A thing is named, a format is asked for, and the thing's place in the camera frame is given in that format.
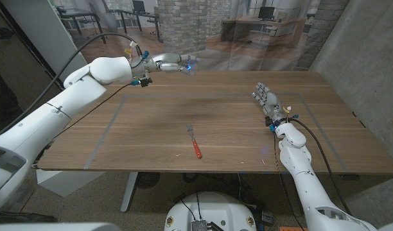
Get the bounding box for clear plastic bin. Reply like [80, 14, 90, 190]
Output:
[12, 182, 35, 212]

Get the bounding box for black door handle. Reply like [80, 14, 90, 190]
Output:
[0, 27, 15, 41]

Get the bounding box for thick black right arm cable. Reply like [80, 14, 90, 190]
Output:
[289, 117, 353, 216]

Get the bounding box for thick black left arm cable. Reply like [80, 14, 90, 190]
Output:
[0, 31, 143, 139]

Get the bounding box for person in dark clothes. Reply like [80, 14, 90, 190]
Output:
[0, 62, 24, 132]

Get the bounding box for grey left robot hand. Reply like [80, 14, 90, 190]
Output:
[132, 52, 200, 78]

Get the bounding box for white partition panel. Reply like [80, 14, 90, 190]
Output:
[0, 0, 88, 85]

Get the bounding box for thin braided right arm cable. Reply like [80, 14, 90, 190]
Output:
[272, 130, 306, 231]

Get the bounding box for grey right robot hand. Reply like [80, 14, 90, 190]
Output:
[251, 82, 290, 126]

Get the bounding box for printed office backdrop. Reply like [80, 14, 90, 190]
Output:
[50, 0, 350, 72]

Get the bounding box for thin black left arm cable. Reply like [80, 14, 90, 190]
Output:
[50, 82, 135, 141]

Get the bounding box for red-handled metal fork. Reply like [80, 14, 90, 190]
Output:
[186, 123, 203, 159]

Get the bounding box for black floor mat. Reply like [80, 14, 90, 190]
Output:
[0, 211, 58, 224]

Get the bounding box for white box under table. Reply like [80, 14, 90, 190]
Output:
[35, 169, 106, 198]

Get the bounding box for black round floor fan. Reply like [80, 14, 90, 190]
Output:
[135, 172, 161, 189]

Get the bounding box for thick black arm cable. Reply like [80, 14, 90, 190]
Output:
[289, 117, 353, 216]
[0, 31, 143, 139]

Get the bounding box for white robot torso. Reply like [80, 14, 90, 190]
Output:
[164, 191, 258, 231]

